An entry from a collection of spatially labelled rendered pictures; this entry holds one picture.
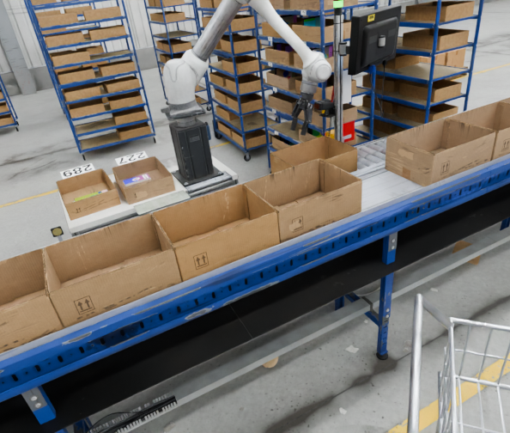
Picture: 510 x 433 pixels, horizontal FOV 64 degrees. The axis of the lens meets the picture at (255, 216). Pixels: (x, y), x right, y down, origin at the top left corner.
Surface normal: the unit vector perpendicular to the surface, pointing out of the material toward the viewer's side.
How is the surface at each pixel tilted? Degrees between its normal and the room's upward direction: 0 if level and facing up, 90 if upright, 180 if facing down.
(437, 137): 90
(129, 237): 90
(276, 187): 90
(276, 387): 0
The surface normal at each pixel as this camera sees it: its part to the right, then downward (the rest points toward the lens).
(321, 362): -0.11, -0.85
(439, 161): 0.44, 0.42
